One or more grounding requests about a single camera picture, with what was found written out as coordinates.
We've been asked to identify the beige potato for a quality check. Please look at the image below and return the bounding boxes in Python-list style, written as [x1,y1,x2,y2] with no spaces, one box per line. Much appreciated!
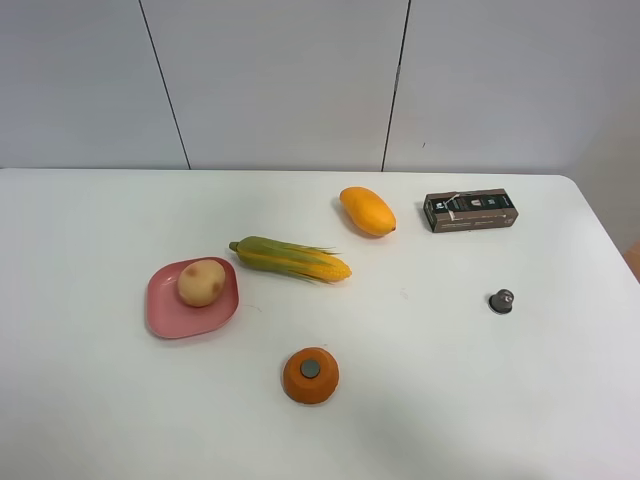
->
[177,259,226,308]

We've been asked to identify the orange bowl-shaped object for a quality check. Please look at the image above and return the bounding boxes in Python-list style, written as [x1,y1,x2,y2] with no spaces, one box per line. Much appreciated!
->
[282,347,339,405]

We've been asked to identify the corn cob with husk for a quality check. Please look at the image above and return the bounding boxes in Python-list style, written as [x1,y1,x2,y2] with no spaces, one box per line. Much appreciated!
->
[229,236,352,284]

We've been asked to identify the yellow mango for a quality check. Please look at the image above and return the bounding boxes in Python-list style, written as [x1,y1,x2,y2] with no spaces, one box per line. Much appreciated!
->
[339,186,397,237]

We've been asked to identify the dark coffee capsule box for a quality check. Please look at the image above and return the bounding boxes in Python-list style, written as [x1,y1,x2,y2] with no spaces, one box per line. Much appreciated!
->
[423,189,519,233]

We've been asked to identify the pink square plate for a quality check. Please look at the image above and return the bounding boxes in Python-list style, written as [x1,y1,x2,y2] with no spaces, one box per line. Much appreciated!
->
[145,257,239,340]

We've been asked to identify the grey coffee capsule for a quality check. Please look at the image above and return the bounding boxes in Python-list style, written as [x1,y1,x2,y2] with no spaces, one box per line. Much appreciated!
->
[488,289,514,315]

